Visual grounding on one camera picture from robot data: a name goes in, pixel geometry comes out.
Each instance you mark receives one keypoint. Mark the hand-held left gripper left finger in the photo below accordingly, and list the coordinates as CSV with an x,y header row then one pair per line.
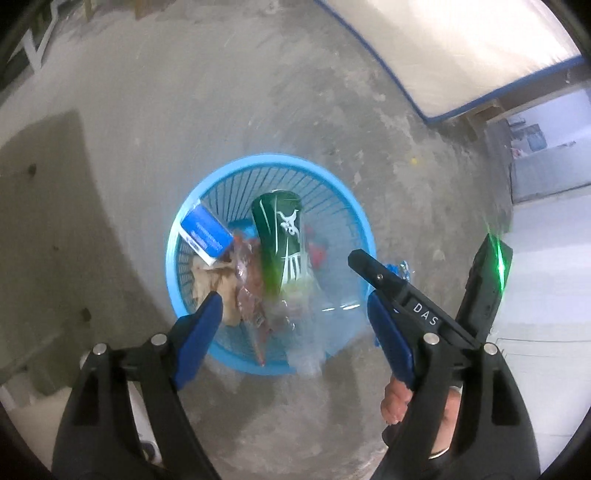
x,y
203,332

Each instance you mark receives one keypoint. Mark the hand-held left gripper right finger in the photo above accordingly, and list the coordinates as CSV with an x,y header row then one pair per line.
x,y
388,332

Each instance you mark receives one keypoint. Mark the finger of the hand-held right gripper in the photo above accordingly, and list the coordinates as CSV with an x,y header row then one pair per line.
x,y
374,272

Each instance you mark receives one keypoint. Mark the brown paper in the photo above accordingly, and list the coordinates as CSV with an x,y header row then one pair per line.
x,y
207,281

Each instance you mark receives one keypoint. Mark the clear pink plastic bag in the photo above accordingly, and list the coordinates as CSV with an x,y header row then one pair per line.
x,y
304,341

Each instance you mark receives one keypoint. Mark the blue white toothpaste box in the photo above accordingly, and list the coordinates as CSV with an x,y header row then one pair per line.
x,y
205,230

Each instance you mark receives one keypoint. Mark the green printed packet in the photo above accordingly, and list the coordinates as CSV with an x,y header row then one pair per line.
x,y
277,240

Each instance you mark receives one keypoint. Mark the blue plastic mesh basket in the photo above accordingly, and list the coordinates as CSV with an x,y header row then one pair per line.
x,y
286,182

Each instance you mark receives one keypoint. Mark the person's right hand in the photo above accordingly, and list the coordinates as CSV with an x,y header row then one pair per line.
x,y
395,401

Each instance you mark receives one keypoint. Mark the blue candy wrapper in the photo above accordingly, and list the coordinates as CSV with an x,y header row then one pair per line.
x,y
401,270

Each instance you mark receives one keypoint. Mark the white mattress with blue edge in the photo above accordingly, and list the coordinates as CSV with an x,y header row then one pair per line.
x,y
461,46

